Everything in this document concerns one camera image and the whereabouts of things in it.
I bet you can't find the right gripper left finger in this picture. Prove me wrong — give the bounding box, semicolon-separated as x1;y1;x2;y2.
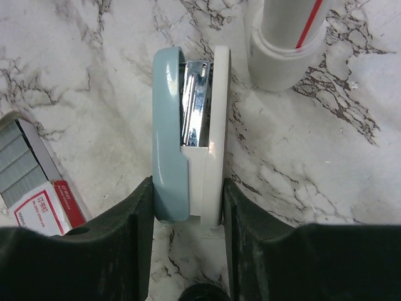
1;177;154;300

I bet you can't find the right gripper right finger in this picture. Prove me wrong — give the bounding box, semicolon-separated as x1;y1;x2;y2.
222;179;400;300

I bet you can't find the white pvc pipe frame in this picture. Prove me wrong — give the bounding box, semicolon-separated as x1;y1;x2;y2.
244;0;332;92

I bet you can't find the red white staple box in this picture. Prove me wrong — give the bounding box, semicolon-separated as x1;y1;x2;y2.
1;112;86;236

